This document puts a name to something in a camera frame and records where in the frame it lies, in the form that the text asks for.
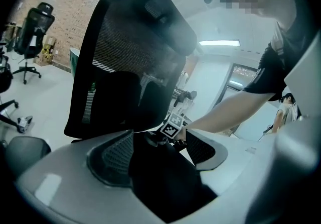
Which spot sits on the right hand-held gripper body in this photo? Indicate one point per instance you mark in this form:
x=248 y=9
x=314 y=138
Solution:
x=173 y=126

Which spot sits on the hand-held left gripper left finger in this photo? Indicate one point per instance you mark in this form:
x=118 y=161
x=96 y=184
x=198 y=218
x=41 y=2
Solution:
x=75 y=180

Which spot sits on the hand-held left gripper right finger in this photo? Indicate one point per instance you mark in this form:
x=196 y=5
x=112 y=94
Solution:
x=235 y=162

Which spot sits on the black office chair seat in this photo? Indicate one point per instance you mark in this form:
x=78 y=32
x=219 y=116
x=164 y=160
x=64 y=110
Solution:
x=160 y=180

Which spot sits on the person's right forearm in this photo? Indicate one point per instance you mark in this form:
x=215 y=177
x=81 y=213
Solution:
x=225 y=110

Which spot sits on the idle hand-held gripper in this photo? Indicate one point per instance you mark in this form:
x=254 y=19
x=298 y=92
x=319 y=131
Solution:
x=23 y=123

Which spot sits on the black framed window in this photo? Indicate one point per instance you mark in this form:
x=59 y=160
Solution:
x=242 y=74

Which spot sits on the person's black clothing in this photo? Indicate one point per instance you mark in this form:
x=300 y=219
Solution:
x=265 y=80

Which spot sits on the black mesh office chair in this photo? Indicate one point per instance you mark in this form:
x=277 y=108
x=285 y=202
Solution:
x=130 y=42
x=6 y=74
x=32 y=32

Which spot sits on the ceiling panel light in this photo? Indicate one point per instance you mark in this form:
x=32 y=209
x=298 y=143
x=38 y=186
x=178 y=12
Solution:
x=219 y=43

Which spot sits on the green and white tub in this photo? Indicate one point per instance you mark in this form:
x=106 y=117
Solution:
x=74 y=62

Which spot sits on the cardboard box stack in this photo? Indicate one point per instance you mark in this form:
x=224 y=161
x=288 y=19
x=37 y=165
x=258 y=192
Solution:
x=47 y=52

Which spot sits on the white wall socket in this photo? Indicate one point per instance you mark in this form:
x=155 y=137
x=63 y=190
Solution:
x=20 y=6

